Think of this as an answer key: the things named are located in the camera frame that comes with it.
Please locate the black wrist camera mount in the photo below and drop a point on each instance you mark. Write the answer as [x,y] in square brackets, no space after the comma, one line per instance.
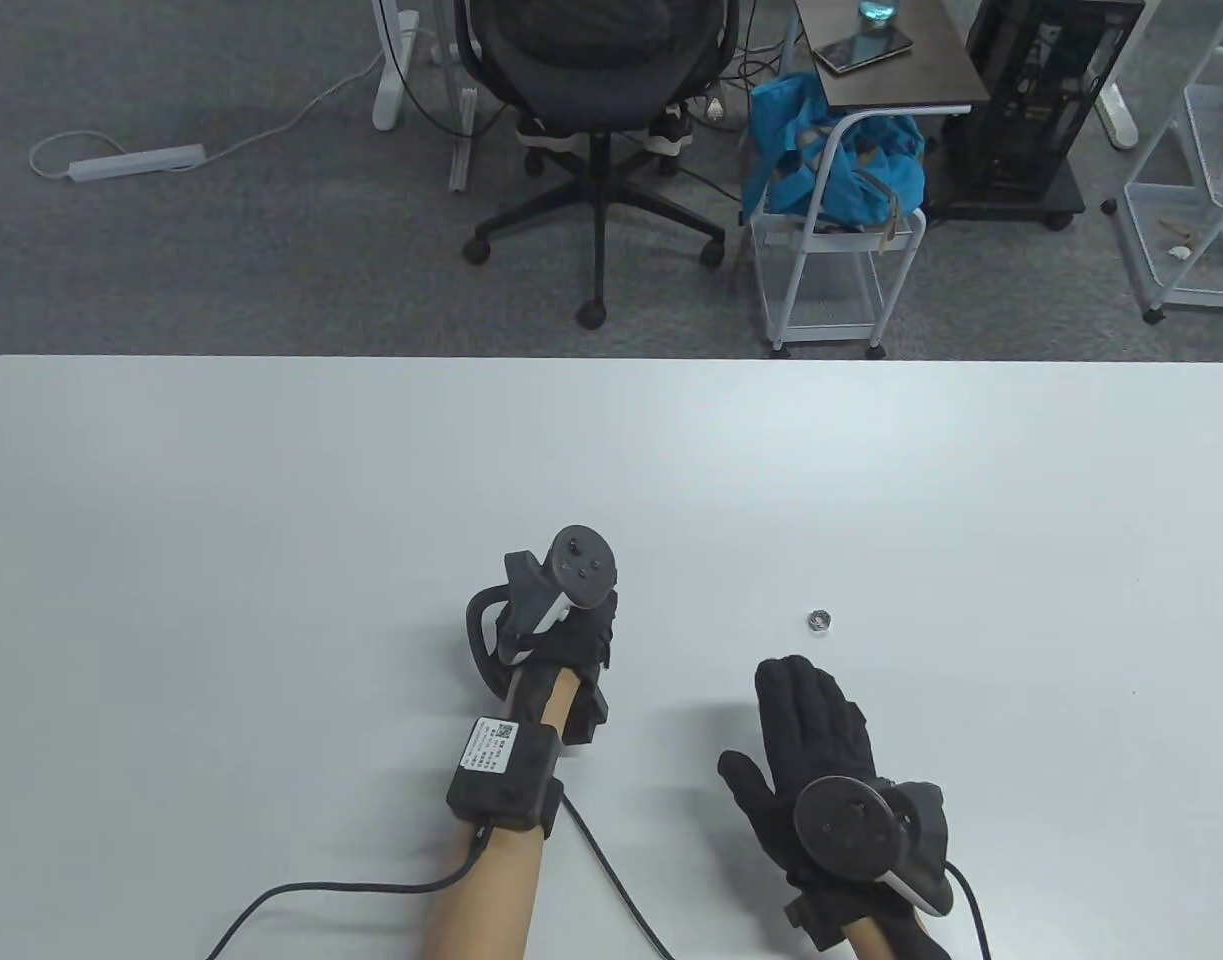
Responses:
[816,920]
[586,710]

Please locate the person's right forearm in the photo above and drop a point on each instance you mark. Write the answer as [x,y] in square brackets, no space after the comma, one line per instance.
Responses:
[881,940]

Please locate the blue translucent water bottle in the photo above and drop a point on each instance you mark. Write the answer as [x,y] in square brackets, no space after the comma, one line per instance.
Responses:
[879,12]

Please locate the person's left hand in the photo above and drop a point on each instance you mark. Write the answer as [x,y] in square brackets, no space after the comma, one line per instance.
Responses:
[586,640]

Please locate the white desk leg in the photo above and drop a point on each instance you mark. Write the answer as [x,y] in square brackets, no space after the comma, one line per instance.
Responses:
[1121,120]
[389,100]
[461,150]

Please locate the grey labelled forearm pack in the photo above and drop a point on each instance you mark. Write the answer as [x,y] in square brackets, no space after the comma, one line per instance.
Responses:
[506,775]

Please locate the white power strip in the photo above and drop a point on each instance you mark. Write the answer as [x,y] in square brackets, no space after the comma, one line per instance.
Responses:
[136,162]

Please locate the white power adapter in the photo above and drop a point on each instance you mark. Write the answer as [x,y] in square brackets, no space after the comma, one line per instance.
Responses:
[721,107]

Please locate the person's right hand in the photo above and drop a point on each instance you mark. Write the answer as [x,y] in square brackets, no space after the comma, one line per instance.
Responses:
[821,730]

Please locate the person's left forearm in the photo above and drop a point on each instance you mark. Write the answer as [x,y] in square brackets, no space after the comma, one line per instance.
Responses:
[491,890]

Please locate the blue fabric bag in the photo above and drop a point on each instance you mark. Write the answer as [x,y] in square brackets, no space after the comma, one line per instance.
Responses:
[851,180]

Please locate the black mesh office chair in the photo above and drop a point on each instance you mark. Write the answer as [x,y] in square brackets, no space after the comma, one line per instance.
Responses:
[596,60]

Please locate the brown side table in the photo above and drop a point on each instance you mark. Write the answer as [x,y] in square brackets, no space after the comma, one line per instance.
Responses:
[931,60]

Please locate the grey and black hand controller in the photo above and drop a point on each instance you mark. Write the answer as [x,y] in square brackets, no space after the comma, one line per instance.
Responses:
[851,825]
[581,565]

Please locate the smartphone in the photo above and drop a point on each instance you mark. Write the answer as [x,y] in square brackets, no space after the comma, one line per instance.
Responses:
[861,50]

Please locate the silver hex nut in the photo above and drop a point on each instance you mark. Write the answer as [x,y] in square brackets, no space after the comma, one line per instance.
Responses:
[821,621]

